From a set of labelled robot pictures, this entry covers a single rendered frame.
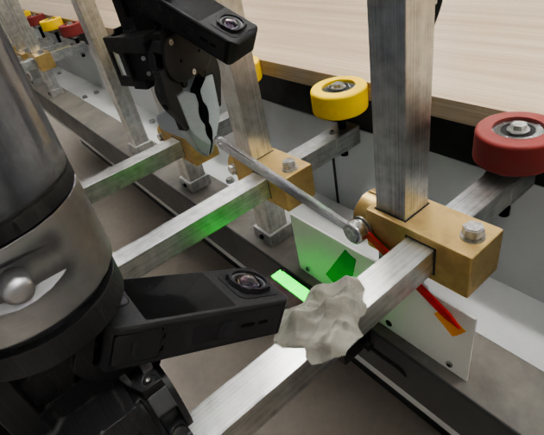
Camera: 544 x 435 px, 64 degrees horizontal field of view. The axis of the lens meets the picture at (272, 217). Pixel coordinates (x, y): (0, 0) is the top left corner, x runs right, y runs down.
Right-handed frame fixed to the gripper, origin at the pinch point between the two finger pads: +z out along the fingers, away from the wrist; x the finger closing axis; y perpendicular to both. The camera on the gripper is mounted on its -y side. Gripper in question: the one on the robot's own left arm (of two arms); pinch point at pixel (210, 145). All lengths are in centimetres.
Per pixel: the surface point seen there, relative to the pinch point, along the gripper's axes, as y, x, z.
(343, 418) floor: -2, -17, 91
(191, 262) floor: 80, -51, 91
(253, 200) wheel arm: -2.8, -1.9, 8.9
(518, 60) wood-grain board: -28.7, -31.6, 1.1
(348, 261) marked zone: -16.7, 0.1, 13.6
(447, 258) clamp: -28.5, 4.4, 5.4
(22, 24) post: 117, -51, -3
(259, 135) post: -1.1, -8.3, 2.9
